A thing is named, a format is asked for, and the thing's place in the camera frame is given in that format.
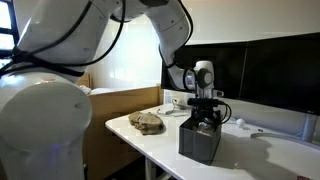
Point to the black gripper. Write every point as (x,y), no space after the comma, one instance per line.
(207,113)

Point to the dark grey rectangular box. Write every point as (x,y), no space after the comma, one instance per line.
(198,148)

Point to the brown cloth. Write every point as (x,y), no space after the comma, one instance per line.
(146,122)

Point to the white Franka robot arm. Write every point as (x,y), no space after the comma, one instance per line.
(33,110)

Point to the small white round gadget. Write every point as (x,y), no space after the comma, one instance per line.
(240,122)

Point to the white power strip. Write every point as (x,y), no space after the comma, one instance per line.
(178,102)

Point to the white table leg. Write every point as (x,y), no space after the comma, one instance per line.
(150,168)

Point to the large black monitor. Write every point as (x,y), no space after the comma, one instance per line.
(283,73)

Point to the light wooden cabinet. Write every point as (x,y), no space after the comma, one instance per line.
(116,113)

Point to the small dark rectangular device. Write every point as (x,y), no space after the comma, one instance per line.
(303,178)

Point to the white flat sheet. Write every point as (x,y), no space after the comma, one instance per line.
(101,90)

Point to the crumpled white fabric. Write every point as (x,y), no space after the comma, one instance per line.
(86,89)

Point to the wooden board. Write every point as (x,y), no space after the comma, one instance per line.
(86,80)

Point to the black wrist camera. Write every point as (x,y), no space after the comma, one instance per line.
(205,102)

